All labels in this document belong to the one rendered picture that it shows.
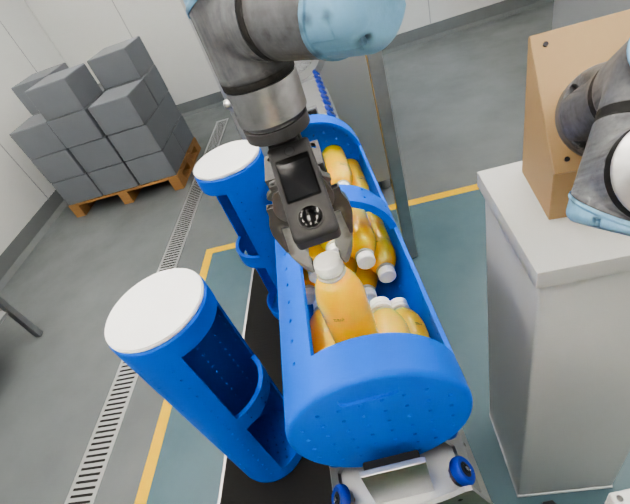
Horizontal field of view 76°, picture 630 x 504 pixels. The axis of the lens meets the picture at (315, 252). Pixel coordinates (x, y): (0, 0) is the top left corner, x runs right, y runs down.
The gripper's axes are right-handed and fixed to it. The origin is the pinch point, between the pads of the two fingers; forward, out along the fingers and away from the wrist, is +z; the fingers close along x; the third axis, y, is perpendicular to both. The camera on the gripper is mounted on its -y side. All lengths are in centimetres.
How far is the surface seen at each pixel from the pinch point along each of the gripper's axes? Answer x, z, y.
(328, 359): 3.9, 10.8, -7.0
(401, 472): -0.8, 30.1, -16.2
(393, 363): -4.4, 11.1, -10.0
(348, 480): 9.3, 41.0, -11.5
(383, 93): -33, 35, 131
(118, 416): 142, 133, 79
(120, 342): 58, 30, 27
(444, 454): -8.3, 41.0, -11.0
